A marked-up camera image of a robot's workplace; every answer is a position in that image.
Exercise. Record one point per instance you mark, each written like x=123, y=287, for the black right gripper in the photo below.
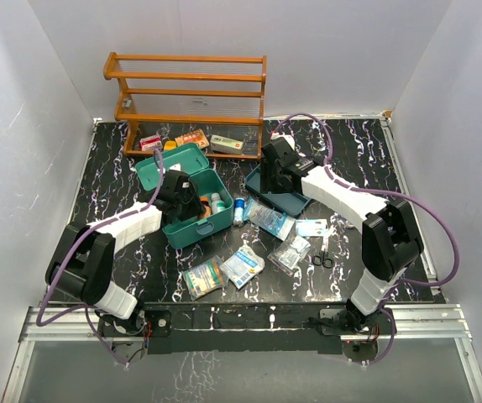
x=267, y=184

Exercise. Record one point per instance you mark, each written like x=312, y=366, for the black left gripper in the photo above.
x=196, y=208

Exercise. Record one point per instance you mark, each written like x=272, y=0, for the brown orange-label bottle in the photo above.
x=206, y=207

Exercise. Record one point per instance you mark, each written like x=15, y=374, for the white green-label bottle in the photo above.
x=217, y=203

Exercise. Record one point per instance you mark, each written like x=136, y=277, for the blue divided tray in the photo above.
x=292, y=204

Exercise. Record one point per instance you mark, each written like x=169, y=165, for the blue white mask packet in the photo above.
x=276, y=223

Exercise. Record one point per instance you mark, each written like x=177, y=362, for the green orange gauze packet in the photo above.
x=205, y=278

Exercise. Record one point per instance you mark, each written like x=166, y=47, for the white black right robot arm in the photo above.
x=391, y=240

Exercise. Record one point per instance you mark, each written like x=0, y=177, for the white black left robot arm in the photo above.
x=82, y=263

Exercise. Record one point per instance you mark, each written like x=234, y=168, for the green plastic medicine box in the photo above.
x=189, y=159

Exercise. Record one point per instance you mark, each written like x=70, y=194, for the white green medicine box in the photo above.
x=224, y=145

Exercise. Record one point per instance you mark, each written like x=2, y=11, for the red white medicine box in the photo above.
x=150, y=143

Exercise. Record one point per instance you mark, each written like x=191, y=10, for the small blue-capped bottle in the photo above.
x=238, y=212

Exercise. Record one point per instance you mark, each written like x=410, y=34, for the small white blue card packet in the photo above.
x=311, y=227

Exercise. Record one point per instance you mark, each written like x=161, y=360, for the small yellow box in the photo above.
x=170, y=145

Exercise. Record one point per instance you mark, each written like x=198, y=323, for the orange pill box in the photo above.
x=196, y=137

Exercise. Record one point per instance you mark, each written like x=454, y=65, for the white blue cotton packet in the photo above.
x=242, y=266

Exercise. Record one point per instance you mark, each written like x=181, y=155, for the clear bag of swabs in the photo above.
x=290, y=253

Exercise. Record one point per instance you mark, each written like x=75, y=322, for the orange wooden shelf rack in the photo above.
x=178, y=94

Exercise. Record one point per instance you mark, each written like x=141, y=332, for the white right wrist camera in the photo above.
x=287, y=137

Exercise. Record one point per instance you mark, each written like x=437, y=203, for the black handled scissors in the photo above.
x=322, y=259

